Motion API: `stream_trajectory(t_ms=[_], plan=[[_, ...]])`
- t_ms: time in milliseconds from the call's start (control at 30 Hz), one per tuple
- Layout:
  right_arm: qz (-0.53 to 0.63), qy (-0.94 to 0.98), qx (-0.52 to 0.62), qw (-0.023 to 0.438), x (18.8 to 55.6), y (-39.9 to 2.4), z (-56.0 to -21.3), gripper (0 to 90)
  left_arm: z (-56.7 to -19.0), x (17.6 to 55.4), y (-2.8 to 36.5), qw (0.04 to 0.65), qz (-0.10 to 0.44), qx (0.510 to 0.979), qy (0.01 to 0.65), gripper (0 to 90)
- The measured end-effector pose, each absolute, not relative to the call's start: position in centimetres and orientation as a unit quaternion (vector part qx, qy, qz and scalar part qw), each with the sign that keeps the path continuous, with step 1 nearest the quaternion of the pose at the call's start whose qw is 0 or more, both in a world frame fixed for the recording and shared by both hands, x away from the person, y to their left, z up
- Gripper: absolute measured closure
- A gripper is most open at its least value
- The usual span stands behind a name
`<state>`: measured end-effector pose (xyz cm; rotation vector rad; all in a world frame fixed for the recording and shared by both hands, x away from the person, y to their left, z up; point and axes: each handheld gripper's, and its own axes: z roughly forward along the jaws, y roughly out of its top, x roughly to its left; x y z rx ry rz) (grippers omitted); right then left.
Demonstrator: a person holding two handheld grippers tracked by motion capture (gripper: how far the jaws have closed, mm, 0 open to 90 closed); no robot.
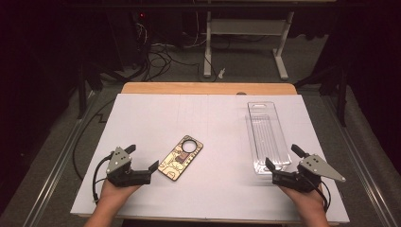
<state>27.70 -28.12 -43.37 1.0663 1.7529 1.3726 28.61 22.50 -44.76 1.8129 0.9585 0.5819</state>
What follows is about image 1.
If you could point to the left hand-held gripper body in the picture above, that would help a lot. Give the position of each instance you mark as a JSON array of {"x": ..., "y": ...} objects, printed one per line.
[{"x": 126, "y": 179}]

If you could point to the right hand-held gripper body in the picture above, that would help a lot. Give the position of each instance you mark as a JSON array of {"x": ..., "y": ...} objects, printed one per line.
[{"x": 302, "y": 179}]

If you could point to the person's left hand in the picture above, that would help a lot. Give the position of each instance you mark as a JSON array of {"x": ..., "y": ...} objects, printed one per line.
[{"x": 119, "y": 190}]

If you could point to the person's right hand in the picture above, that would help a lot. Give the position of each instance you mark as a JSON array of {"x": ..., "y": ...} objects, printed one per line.
[{"x": 304, "y": 198}]

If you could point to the clear plastic packaging box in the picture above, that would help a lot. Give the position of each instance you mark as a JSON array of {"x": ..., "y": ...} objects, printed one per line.
[{"x": 268, "y": 138}]

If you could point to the white paper sheet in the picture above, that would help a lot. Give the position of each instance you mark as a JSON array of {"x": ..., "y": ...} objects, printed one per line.
[{"x": 205, "y": 195}]

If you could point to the black metal stand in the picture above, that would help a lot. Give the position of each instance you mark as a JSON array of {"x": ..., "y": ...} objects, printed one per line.
[
  {"x": 82, "y": 91},
  {"x": 341, "y": 94}
]

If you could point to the wooden table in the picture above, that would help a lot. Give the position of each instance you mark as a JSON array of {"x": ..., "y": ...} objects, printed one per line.
[{"x": 205, "y": 88}]

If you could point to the small white floor object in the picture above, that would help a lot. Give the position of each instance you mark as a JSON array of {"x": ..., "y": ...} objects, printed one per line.
[{"x": 221, "y": 73}]

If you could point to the metal floor rail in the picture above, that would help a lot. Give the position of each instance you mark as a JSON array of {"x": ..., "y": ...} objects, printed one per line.
[
  {"x": 357, "y": 154},
  {"x": 55, "y": 170}
]

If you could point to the white metal desk frame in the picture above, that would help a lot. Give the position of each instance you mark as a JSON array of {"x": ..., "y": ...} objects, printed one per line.
[{"x": 246, "y": 27}]

